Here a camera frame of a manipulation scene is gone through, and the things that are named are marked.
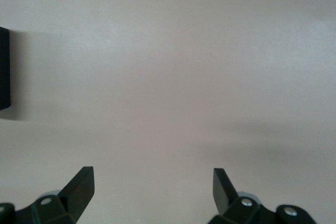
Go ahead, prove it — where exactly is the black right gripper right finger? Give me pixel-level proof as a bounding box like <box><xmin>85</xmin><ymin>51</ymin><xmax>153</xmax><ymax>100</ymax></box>
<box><xmin>208</xmin><ymin>167</ymin><xmax>316</xmax><ymax>224</ymax></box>

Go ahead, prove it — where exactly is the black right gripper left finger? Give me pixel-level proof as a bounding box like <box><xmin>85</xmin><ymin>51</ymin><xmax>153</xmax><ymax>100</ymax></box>
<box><xmin>0</xmin><ymin>166</ymin><xmax>96</xmax><ymax>224</ymax></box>

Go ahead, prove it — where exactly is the black rectangular plastic box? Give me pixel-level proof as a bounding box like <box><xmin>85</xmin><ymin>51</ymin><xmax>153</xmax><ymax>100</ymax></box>
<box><xmin>0</xmin><ymin>26</ymin><xmax>12</xmax><ymax>112</ymax></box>

